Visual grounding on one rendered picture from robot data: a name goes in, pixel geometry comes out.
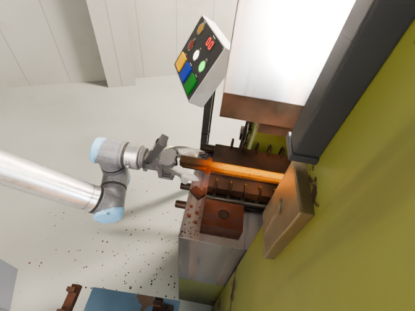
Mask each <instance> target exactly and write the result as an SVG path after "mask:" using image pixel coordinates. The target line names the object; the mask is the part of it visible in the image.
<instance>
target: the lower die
mask: <svg viewBox="0 0 415 311"><path fill-rule="evenodd" d="M230 147H231V146H225V145H221V144H216V145H215V148H214V155H213V159H212V161H213V162H220V163H223V164H230V165H237V166H241V167H248V168H254V169H258V170H265V171H269V172H275V173H283V174H285V172H286V171H287V169H288V167H289V165H290V164H291V161H290V160H288V156H285V155H283V157H282V158H280V156H281V155H278V154H270V156H267V155H268V152H261V151H258V153H257V154H255V152H256V151H254V150H250V149H245V152H243V148H239V147H233V149H232V150H230ZM216 179H218V185H217V191H216V194H221V195H225V196H227V195H228V192H229V189H230V182H231V181H232V182H233V186H232V192H231V195H230V196H232V197H238V198H242V197H243V194H244V190H245V187H244V185H245V184H247V193H246V196H245V199H248V200H252V201H255V200H257V198H258V196H259V190H258V188H259V187H260V186H261V187H262V195H261V198H260V200H259V201H260V202H265V203H269V201H270V199H271V197H272V196H273V194H274V193H273V192H272V191H273V189H277V187H278V185H279V183H280V182H276V181H269V180H263V179H259V178H252V177H248V176H241V175H235V174H231V173H224V172H218V171H213V170H211V171H210V176H209V182H208V186H207V193H213V192H214V187H215V183H216Z"/></svg>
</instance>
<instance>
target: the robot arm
mask: <svg viewBox="0 0 415 311"><path fill-rule="evenodd" d="M168 138H169V137H168V136H166V135H165V134H162V135H161V136H160V137H159V138H158V139H157V140H156V142H155V144H154V146H153V147H152V148H151V150H150V151H149V149H148V148H146V147H145V146H144V145H143V144H139V143H132V142H126V141H120V140H116V139H109V138H101V137H99V138H96V139H95V140H94V141H93V143H92V144H91V147H90V151H89V158H90V161H91V162H93V163H94V164H95V163H97V164H99V166H100V167H101V170H102V173H103V178H102V182H101V185H100V186H98V185H94V184H91V183H89V182H86V181H83V180H81V179H78V178H75V177H74V176H70V175H68V174H65V173H62V172H60V171H57V170H55V169H52V168H49V167H47V166H44V165H41V164H39V163H36V162H34V161H31V160H28V159H26V158H23V157H21V156H18V155H15V154H13V153H10V152H7V151H5V150H2V149H0V185H1V186H5V187H7V188H11V189H15V190H18V191H21V192H24V193H28V194H31V195H34V196H38V197H42V198H44V199H48V200H50V201H54V202H58V203H61V204H64V205H68V206H71V207H74V208H77V209H81V210H84V211H85V212H88V213H91V214H94V215H93V219H94V221H96V222H98V223H114V222H118V221H119V220H120V219H121V218H122V217H123V213H124V210H125V208H124V206H125V197H126V192H127V186H128V185H129V183H130V179H131V176H130V172H129V170H128V169H133V170H139V169H141V168H142V169H143V171H145V172H147V171H148V170H155V171H157V174H158V178H162V179H167V180H173V179H174V176H175V175H177V176H178V177H179V178H180V181H181V182H182V183H183V184H185V185H186V184H187V183H188V181H189V180H190V181H199V178H198V177H197V176H196V175H195V174H192V173H190V172H189V171H186V170H184V169H183V168H182V167H181V166H179V165H178V160H177V158H180V157H181V155H182V156H189V157H194V156H195V154H199V155H200V154H205V152H204V151H202V150H199V149H195V148H192V147H186V146H174V147H169V148H166V146H167V141H168ZM164 148H166V149H164ZM163 177H164V178H163Z"/></svg>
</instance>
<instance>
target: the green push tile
mask: <svg viewBox="0 0 415 311"><path fill-rule="evenodd" d="M196 84H197V80H196V78H195V75H194V73H191V75H190V77H189V78H188V79H187V82H186V83H185V84H184V87H185V90H186V92H187V95H189V94H190V93H191V91H192V90H193V88H194V87H195V85H196Z"/></svg>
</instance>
